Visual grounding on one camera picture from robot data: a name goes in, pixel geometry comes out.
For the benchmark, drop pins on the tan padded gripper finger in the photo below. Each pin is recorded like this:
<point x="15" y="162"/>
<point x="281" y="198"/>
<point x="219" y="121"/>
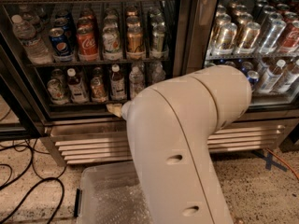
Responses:
<point x="115" y="109"/>

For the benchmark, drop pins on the white-cap dark tea bottle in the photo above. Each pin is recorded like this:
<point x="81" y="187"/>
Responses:
<point x="117" y="82"/>

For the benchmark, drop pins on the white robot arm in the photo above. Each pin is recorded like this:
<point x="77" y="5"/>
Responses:
<point x="167" y="126"/>

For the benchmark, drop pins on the orange label glass bottle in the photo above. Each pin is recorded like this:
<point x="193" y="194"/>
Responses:
<point x="98" y="89"/>

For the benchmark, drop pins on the white-cap dark juice bottle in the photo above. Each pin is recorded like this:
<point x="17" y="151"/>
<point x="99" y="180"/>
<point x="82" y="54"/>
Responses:
<point x="77" y="87"/>

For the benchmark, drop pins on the right clear water bottle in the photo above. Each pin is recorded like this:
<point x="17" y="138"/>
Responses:
<point x="157" y="73"/>

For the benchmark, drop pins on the stainless steel glass-door fridge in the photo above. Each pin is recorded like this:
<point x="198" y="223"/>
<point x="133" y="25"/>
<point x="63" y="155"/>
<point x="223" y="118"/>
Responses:
<point x="87" y="132"/>

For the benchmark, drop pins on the large clear water bottle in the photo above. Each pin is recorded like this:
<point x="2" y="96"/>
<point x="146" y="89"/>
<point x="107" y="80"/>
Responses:
<point x="31" y="41"/>

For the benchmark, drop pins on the left gold can right fridge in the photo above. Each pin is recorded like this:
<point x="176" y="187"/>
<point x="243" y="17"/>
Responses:
<point x="224" y="43"/>

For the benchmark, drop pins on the gold can fridge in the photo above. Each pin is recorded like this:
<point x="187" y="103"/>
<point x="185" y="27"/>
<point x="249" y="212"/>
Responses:
<point x="224" y="43"/>
<point x="246" y="41"/>

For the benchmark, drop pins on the right Pepsi can right fridge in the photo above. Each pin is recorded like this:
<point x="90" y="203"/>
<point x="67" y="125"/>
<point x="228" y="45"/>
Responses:
<point x="253" y="78"/>

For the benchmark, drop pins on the white-cap bottle right fridge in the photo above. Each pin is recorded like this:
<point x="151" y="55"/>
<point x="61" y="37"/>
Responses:
<point x="270" y="77"/>

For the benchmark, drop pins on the far right white-cap bottle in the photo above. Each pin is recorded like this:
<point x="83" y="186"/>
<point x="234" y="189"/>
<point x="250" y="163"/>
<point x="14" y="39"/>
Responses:
<point x="290" y="74"/>

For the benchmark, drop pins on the silver can right fridge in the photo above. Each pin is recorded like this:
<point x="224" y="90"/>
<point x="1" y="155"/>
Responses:
<point x="270" y="35"/>

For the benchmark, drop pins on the red Coke can right fridge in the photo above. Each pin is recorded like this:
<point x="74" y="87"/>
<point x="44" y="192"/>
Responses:
<point x="289" y="39"/>

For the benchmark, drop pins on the front gold soda can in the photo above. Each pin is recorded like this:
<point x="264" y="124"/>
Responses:
<point x="135" y="43"/>

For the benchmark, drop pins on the front red Coca-Cola can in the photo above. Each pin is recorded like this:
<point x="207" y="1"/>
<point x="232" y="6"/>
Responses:
<point x="87" y="46"/>

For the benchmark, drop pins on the front green silver soda can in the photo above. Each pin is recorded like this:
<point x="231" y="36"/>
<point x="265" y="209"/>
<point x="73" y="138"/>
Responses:
<point x="158" y="41"/>

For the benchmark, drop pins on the front white green soda can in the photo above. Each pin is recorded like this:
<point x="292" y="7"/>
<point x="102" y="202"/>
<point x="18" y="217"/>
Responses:
<point x="112" y="44"/>

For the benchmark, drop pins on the front blue Pepsi can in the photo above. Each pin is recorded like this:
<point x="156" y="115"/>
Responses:
<point x="60" y="44"/>

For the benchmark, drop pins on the clear plastic storage bin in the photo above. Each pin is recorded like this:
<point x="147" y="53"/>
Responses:
<point x="111" y="194"/>

